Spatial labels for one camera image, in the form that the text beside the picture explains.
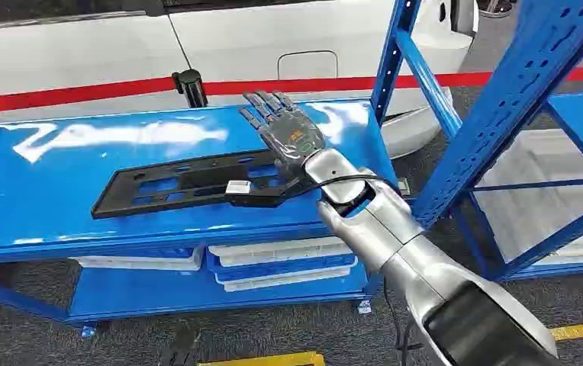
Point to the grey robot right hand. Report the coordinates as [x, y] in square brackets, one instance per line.
[287, 132]

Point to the black plastic panel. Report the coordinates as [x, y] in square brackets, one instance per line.
[119, 194]

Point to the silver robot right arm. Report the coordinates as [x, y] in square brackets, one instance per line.
[397, 237]

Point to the grey floor socket plate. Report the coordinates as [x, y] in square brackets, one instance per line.
[404, 187]

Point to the blue plastic crate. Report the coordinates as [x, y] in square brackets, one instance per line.
[281, 266]
[170, 252]

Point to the white car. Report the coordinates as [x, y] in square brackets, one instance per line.
[94, 50]

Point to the red barrier belt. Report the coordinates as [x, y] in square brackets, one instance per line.
[69, 93]

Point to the blue steel shelf rack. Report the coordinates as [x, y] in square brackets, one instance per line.
[514, 96]
[44, 202]

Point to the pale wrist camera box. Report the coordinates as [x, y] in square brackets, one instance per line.
[238, 187]

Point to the black barrier post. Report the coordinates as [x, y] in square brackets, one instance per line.
[190, 88]

